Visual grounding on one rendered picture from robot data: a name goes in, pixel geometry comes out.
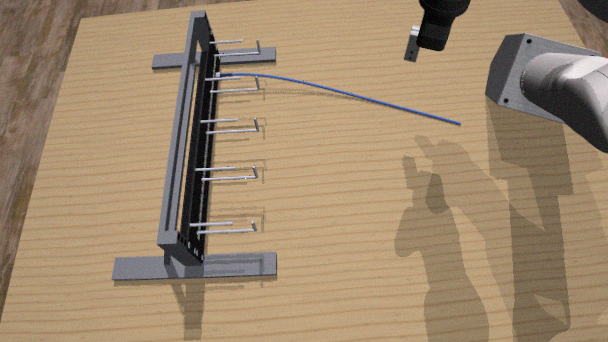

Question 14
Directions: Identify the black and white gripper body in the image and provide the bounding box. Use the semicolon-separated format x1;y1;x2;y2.
416;0;471;51

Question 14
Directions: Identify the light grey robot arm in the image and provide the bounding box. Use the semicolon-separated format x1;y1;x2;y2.
520;0;608;154

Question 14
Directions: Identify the black metal rack frame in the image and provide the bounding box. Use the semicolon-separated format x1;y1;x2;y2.
111;10;277;281

